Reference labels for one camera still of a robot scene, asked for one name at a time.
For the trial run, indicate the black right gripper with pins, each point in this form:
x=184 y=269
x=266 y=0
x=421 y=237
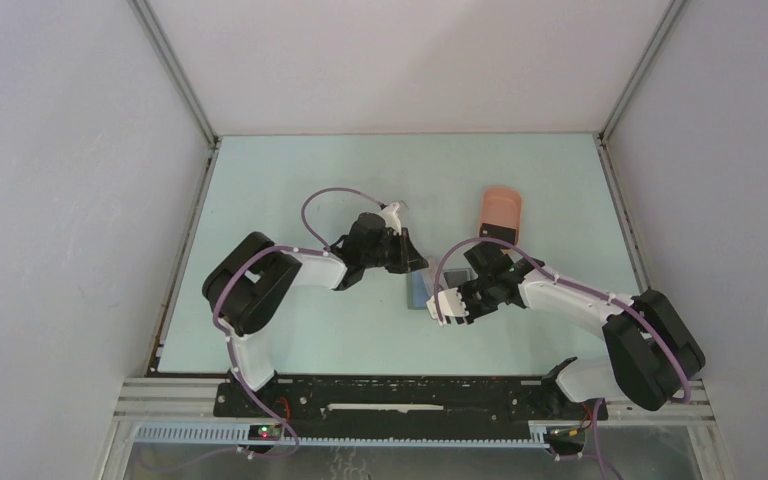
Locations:
x=473 y=314

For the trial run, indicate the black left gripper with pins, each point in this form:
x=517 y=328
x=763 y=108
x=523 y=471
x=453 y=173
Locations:
x=408 y=258

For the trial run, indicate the white printed credit card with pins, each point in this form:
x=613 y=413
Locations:
x=436 y=280

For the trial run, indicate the green leather card holder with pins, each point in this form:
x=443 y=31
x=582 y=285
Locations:
x=419 y=284

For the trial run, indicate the black gold-print credit card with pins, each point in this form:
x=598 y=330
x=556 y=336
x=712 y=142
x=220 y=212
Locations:
x=503 y=233

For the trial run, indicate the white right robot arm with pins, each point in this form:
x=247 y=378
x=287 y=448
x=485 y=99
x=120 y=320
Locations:
x=651 y=354

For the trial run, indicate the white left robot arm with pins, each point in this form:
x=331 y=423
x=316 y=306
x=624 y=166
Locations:
x=247 y=288

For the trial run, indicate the pink oval plastic tray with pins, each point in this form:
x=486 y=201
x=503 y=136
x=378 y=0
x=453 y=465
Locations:
x=502 y=206

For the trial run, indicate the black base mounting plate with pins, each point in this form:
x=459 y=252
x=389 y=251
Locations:
x=445 y=408

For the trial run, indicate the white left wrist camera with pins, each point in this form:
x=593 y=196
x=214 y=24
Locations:
x=390 y=213

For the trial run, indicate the aluminium frame rail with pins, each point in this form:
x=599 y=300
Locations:
x=182 y=408

